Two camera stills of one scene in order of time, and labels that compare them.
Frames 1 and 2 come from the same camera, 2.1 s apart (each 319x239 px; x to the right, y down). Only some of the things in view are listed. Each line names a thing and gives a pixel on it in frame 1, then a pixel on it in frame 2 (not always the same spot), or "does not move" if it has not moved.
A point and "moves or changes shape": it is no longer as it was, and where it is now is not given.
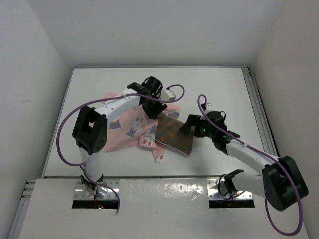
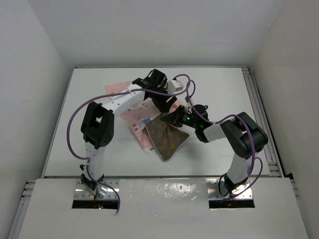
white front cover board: [167, 208] does not move
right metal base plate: [213, 186] does not move
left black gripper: [152, 113] -> [163, 106]
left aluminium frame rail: [22, 208] does not move
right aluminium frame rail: [265, 128] does not move
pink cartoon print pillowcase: [133, 128] moves or changes shape
